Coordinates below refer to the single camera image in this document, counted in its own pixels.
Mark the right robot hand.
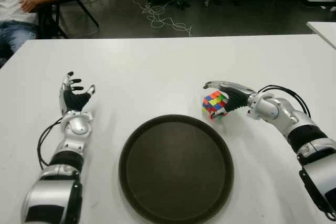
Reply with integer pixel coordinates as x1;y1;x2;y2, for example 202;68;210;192
202;80;258;120

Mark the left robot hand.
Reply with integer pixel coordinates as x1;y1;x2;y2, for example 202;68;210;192
58;71;96;116

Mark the multicoloured Rubik's cube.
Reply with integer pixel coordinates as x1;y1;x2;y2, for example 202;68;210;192
202;90;229;121

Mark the dark brown round plate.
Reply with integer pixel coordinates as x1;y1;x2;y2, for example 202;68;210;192
118;114;235;224

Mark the white side table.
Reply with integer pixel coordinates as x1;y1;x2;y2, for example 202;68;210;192
306;20;336;42

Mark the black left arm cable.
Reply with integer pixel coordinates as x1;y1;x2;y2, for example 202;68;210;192
37;118;65;169

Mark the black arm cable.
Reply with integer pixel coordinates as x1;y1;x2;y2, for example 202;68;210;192
258;84;312;119
37;118;65;169

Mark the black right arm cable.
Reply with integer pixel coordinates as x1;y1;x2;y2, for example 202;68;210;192
258;84;312;119

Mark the tangled white floor cable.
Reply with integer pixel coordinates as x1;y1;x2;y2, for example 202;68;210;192
131;0;193;37

